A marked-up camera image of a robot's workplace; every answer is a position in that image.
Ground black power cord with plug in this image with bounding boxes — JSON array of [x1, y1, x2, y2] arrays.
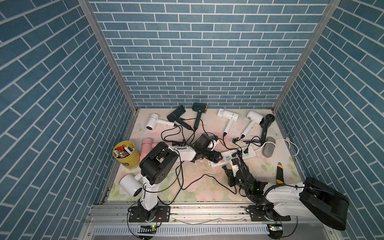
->
[[155, 155, 241, 206]]

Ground white power strip coloured sockets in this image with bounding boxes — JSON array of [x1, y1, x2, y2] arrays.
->
[[208, 147, 257, 168]]

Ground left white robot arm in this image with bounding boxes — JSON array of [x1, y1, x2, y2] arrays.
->
[[138, 134, 223, 221]]

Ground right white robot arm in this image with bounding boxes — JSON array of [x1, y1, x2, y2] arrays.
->
[[222, 158, 350, 231]]

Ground yellow black utility knife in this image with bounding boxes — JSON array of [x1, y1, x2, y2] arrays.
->
[[276, 162, 285, 184]]

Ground white folding hair dryer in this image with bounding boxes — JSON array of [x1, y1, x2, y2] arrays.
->
[[217, 109, 239, 137]]

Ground dark green dryer centre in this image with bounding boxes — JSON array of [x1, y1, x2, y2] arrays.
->
[[192, 103, 208, 131]]

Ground white glossy hair dryer right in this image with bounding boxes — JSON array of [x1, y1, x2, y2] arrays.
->
[[241, 111, 264, 139]]

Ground dark green dryer angled nozzle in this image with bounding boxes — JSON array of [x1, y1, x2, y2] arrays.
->
[[167, 105, 194, 131]]

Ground dark green dryer right corner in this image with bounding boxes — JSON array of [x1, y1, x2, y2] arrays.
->
[[260, 114, 275, 145]]

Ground pink hair dryer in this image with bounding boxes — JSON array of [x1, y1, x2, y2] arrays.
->
[[140, 138, 154, 161]]

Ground white hair dryer far left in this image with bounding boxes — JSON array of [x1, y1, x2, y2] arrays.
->
[[146, 114, 175, 131]]

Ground large white dryer front left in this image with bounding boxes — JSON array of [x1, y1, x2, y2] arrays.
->
[[119, 174, 143, 197]]

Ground yellow cup of pens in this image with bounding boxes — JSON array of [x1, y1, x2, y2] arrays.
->
[[113, 141, 140, 168]]

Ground white wall cable connector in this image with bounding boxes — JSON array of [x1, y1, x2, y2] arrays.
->
[[277, 137, 300, 157]]

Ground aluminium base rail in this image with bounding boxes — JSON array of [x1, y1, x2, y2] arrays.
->
[[79, 202, 342, 240]]

